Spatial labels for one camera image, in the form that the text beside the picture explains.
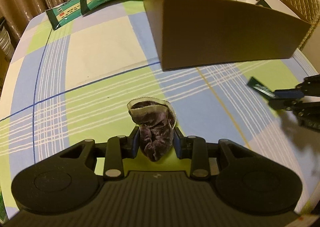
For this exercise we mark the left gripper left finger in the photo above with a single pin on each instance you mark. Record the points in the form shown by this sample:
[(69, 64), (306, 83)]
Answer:
[(119, 148)]

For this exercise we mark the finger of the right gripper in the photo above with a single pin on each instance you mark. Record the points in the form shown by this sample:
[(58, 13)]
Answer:
[(284, 104), (288, 94)]

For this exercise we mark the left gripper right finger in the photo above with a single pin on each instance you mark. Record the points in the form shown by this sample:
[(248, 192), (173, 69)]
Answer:
[(193, 148)]

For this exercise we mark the small green cream tube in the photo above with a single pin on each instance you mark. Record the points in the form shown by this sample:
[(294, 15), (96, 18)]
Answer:
[(260, 88)]

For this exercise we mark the dark purple sock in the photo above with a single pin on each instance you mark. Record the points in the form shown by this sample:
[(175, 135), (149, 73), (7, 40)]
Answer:
[(156, 120)]

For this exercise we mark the dark green card packet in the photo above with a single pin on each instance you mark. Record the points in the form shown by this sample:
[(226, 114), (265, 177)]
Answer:
[(263, 3)]

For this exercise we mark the brown cardboard storage box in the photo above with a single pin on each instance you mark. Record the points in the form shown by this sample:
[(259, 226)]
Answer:
[(191, 33)]

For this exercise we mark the rear green rice bag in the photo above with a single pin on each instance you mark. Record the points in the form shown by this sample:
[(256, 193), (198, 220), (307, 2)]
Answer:
[(66, 12)]

